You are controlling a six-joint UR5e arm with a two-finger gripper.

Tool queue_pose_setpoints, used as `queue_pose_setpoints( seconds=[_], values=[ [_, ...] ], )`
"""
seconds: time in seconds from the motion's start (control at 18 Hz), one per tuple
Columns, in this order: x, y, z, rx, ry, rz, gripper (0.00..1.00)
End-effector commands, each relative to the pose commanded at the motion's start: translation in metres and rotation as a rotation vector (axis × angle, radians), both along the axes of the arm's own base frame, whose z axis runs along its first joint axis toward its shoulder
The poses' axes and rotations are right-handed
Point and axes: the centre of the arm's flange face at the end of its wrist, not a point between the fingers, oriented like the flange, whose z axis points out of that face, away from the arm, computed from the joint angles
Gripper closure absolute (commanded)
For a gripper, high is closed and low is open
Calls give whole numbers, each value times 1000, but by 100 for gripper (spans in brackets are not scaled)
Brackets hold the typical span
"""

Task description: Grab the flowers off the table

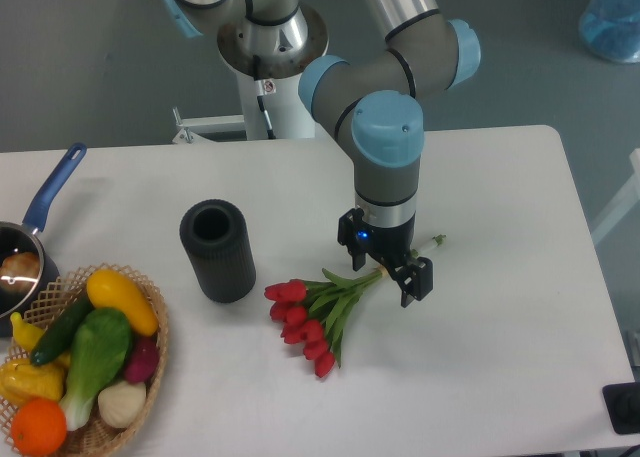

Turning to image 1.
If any green cucumber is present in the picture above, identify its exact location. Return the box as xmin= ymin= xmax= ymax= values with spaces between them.
xmin=30 ymin=295 xmax=94 ymax=366

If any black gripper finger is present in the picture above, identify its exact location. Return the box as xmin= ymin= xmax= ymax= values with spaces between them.
xmin=337 ymin=208 xmax=366 ymax=271
xmin=389 ymin=256 xmax=433 ymax=308

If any orange fruit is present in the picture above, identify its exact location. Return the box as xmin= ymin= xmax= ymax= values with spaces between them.
xmin=10 ymin=398 xmax=67 ymax=456

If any yellow bell pepper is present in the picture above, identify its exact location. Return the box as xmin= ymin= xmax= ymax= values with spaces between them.
xmin=1 ymin=358 xmax=66 ymax=407

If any blue handled saucepan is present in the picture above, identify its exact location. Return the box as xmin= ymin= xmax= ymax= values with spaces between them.
xmin=1 ymin=143 xmax=87 ymax=338

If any white garlic bulb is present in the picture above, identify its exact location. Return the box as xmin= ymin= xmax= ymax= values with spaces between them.
xmin=98 ymin=380 xmax=146 ymax=429

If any green bok choy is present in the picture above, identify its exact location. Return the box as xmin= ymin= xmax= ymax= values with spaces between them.
xmin=59 ymin=308 xmax=133 ymax=432

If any purple red onion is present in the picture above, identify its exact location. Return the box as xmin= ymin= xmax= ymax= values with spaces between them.
xmin=123 ymin=337 xmax=160 ymax=384

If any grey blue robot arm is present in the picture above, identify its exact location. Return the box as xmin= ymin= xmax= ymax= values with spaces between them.
xmin=164 ymin=0 xmax=481 ymax=305

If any yellow squash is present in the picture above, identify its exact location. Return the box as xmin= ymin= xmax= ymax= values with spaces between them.
xmin=86 ymin=268 xmax=159 ymax=337

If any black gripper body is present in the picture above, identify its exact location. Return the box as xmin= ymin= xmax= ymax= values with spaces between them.
xmin=352 ymin=209 xmax=415 ymax=269

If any red tulip bouquet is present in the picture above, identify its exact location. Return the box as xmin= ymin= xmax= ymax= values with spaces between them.
xmin=263 ymin=234 xmax=448 ymax=380

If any brown bread roll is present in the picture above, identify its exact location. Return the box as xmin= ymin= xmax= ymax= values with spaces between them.
xmin=1 ymin=252 xmax=40 ymax=295

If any blue plastic bag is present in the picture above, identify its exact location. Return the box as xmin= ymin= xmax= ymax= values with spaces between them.
xmin=578 ymin=0 xmax=639 ymax=64

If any woven wicker basket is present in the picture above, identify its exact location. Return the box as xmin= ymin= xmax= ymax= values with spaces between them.
xmin=1 ymin=263 xmax=169 ymax=456

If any yellow banana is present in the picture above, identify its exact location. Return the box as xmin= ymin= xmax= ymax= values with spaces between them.
xmin=10 ymin=312 xmax=45 ymax=353

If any black device at edge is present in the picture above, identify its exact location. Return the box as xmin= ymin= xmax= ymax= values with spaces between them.
xmin=602 ymin=382 xmax=640 ymax=435

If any black ribbed cylindrical vase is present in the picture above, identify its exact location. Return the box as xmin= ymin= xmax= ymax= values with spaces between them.
xmin=179 ymin=199 xmax=256 ymax=304

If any white frame at right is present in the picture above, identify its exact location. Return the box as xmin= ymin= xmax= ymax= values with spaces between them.
xmin=590 ymin=148 xmax=639 ymax=246

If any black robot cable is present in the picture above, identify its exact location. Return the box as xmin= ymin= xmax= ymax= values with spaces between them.
xmin=251 ymin=54 xmax=278 ymax=141

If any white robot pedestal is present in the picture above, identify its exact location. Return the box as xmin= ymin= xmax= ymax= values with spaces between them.
xmin=171 ymin=1 xmax=331 ymax=146

